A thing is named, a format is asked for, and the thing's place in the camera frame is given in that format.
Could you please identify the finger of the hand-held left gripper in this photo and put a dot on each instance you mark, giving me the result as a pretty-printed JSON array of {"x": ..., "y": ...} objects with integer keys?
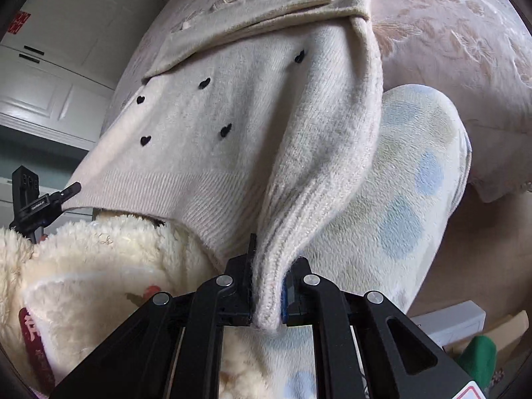
[{"x": 64, "y": 193}]

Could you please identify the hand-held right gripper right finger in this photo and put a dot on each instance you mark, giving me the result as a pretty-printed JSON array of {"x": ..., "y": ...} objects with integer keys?
[{"x": 285, "y": 304}]

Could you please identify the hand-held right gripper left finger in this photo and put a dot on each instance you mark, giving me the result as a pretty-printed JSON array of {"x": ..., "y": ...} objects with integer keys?
[{"x": 239, "y": 291}]

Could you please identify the cream sweater with black hearts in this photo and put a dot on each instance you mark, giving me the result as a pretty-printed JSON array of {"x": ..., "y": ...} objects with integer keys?
[{"x": 208, "y": 153}]

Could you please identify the cream fluffy sherpa garment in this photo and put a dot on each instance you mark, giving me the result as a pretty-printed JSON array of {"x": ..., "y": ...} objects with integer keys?
[{"x": 83, "y": 266}]

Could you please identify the white wardrobe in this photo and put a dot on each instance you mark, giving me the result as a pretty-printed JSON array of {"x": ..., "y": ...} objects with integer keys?
[{"x": 62, "y": 58}]

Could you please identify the pale fleece blanket blue dots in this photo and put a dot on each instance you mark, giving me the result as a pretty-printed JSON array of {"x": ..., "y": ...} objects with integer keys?
[{"x": 407, "y": 216}]

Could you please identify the white box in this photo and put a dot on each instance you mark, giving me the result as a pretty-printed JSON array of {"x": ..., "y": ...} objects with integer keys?
[{"x": 453, "y": 324}]

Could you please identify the red paper wardrobe sticker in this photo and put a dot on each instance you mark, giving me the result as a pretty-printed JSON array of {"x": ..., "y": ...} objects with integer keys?
[{"x": 18, "y": 23}]

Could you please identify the green cloth item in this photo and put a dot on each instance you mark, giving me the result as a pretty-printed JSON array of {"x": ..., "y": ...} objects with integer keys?
[{"x": 480, "y": 359}]

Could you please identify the cardboard box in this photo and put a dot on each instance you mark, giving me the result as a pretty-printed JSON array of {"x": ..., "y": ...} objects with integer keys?
[{"x": 509, "y": 332}]

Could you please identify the pink embroidered bedspread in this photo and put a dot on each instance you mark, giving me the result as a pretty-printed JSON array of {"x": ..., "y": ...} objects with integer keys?
[{"x": 436, "y": 29}]

